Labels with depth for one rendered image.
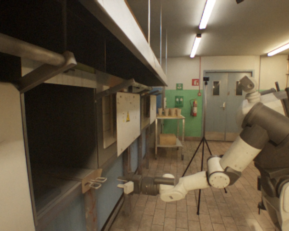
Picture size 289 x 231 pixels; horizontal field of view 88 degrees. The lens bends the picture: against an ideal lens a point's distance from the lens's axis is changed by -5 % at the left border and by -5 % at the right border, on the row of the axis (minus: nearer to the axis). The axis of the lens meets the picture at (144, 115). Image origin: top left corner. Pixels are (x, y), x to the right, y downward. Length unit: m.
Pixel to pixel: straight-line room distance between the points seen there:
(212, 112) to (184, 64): 1.64
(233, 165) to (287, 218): 0.44
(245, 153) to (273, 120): 0.15
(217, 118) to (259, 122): 4.54
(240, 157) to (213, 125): 4.50
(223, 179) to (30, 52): 0.70
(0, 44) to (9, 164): 0.26
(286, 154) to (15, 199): 0.92
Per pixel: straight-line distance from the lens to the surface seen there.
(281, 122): 0.64
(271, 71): 5.64
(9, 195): 0.48
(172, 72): 5.02
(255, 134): 0.65
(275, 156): 0.86
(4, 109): 0.44
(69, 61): 0.41
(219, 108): 5.15
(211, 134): 5.21
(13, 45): 0.32
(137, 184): 0.86
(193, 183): 0.79
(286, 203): 1.00
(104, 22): 0.49
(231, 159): 0.70
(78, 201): 1.09
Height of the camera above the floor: 1.30
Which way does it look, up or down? 6 degrees down
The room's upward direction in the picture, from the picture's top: straight up
